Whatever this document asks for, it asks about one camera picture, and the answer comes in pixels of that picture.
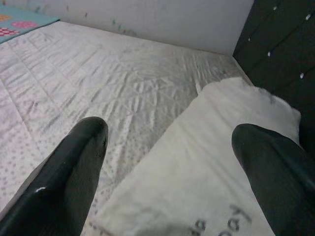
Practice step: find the teal blanket with coloured hearts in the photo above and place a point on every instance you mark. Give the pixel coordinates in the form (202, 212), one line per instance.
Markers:
(14, 22)

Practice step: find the grey quilted mattress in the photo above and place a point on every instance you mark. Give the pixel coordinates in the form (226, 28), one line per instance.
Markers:
(98, 81)

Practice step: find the black tufted headboard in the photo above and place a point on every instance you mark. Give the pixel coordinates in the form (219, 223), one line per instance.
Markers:
(283, 37)

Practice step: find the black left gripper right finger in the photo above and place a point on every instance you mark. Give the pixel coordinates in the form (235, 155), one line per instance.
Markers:
(283, 184)

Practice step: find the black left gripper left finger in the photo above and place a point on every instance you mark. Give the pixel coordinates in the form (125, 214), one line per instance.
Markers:
(61, 184)

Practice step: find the white pillow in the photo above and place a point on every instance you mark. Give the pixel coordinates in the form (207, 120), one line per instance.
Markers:
(197, 152)

